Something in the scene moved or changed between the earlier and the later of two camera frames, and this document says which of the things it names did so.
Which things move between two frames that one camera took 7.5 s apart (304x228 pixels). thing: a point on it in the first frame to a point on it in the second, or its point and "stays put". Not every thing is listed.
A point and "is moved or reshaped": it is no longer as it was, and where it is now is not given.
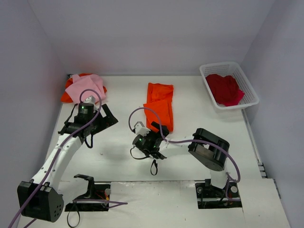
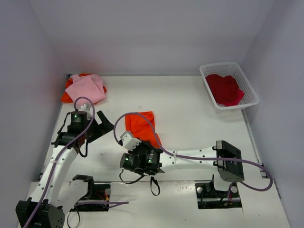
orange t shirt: [159, 98] is moved or reshaped
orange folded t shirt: [66, 97] stays put
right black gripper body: [156, 132] to [147, 147]
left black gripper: [104, 118] to [96, 128]
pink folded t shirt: [86, 82] stays put
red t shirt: [225, 89] stays put
